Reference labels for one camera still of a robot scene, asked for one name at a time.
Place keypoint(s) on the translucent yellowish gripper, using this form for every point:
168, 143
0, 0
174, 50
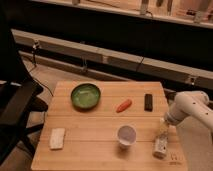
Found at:
163, 127

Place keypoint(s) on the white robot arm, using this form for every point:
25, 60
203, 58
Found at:
185, 104

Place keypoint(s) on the green ceramic bowl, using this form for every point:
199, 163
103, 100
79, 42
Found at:
85, 96

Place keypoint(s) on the black rectangular block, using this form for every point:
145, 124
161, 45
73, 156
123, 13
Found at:
148, 106

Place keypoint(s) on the white paper cup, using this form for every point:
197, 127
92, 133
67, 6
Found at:
126, 136

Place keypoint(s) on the orange carrot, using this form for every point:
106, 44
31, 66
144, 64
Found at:
124, 106

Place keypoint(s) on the white sponge block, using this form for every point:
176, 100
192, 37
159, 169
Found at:
57, 138

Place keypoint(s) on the black office chair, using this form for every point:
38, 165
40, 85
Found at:
18, 97

